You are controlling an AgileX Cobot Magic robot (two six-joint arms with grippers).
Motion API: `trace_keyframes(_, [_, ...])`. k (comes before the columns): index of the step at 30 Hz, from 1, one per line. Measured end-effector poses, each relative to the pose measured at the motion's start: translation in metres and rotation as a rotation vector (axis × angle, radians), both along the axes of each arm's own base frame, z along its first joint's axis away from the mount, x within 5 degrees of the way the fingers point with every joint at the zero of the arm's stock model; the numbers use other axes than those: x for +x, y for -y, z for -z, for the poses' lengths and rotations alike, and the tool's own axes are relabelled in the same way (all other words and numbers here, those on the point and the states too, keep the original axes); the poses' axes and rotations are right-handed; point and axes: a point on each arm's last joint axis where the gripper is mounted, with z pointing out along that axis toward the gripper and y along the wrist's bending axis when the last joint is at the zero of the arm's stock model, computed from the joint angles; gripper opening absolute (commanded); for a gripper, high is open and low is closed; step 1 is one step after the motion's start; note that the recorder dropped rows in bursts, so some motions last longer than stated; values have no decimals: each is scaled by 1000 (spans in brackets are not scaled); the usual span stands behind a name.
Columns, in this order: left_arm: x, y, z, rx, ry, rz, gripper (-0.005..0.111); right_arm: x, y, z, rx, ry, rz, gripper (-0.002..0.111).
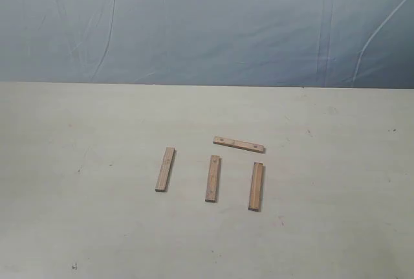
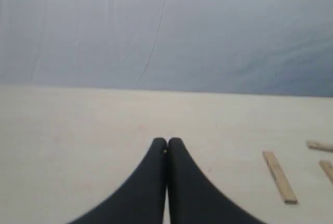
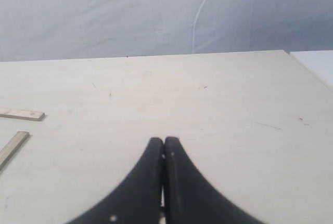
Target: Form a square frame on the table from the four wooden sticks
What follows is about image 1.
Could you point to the blue-grey backdrop cloth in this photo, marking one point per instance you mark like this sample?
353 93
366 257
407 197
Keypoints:
304 43

